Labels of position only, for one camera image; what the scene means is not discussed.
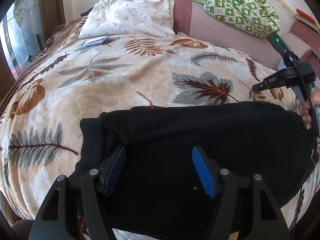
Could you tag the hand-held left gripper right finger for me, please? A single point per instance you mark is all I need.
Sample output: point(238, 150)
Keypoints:
point(203, 170)

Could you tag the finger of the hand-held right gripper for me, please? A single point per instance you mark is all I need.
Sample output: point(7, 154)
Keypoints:
point(265, 84)

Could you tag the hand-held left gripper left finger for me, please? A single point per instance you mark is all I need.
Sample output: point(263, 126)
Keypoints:
point(115, 167)

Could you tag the person's right hand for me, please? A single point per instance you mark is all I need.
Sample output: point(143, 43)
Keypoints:
point(305, 112)

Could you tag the stack of books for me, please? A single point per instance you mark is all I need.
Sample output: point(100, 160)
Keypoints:
point(308, 20)

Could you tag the pink padded sofa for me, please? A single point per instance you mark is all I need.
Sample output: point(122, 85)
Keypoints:
point(225, 35)

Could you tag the leaf-print fleece blanket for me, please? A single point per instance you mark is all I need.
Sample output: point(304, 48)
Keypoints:
point(105, 85)

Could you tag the green patterned quilt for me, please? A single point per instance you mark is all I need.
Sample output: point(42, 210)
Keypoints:
point(237, 5)

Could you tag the small blue-white paper packet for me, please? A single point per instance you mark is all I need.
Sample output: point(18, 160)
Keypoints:
point(95, 41)

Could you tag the white twig-print pillow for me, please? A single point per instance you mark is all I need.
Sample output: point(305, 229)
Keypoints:
point(130, 17)

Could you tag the stained glass window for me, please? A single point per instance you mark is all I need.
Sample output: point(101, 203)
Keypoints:
point(20, 30)

